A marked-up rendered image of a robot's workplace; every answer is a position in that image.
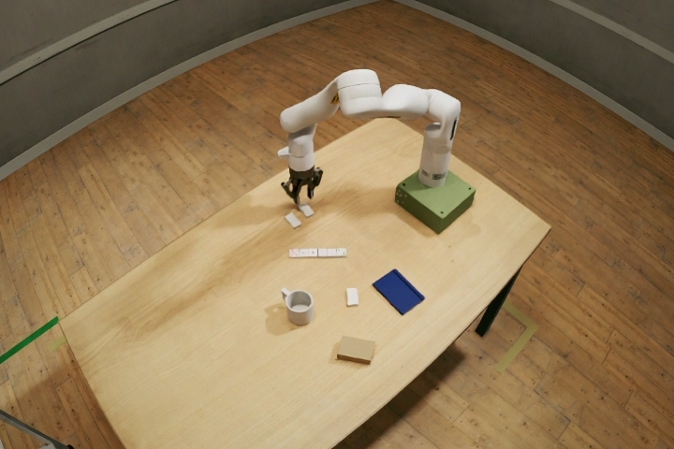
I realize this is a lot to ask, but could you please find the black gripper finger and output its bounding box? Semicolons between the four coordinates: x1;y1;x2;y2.
281;179;303;205
306;167;323;199

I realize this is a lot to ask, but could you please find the beige mug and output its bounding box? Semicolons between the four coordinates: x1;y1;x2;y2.
281;288;314;326

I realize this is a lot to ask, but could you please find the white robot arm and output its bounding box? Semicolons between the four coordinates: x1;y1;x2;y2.
277;69;461;187

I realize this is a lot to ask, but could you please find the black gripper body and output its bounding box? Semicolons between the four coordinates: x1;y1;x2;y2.
288;164;315;187

